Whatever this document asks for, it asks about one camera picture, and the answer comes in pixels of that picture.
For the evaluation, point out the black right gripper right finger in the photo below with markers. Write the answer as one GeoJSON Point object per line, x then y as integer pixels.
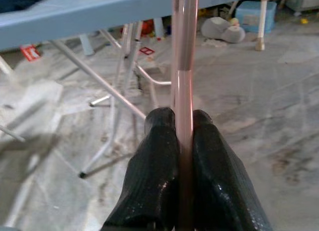
{"type": "Point", "coordinates": [219, 191]}

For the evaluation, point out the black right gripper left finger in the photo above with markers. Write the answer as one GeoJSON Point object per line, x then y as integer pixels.
{"type": "Point", "coordinates": [149, 186]}

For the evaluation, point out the pink plastic hanger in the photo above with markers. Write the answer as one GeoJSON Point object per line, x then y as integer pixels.
{"type": "Point", "coordinates": [184, 91]}

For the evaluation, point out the black garment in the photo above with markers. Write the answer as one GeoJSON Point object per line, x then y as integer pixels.
{"type": "Point", "coordinates": [15, 1]}

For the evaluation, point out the grey plush toy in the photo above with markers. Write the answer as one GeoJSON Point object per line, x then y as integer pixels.
{"type": "Point", "coordinates": [219, 29]}

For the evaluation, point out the cream plastic chair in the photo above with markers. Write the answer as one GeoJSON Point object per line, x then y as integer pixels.
{"type": "Point", "coordinates": [262, 21]}

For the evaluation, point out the light blue plastic box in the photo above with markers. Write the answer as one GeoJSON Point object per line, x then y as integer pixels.
{"type": "Point", "coordinates": [246, 16]}

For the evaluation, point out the red paper packet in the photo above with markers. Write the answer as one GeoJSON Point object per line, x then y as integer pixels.
{"type": "Point", "coordinates": [30, 52]}

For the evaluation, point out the pale blue folding table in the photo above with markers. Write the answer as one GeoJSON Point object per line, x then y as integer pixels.
{"type": "Point", "coordinates": [74, 14]}

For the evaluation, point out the small yellow toy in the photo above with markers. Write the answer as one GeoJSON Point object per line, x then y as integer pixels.
{"type": "Point", "coordinates": [303, 21]}

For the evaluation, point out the red square plastic frame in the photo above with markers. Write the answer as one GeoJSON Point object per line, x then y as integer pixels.
{"type": "Point", "coordinates": [141, 51]}

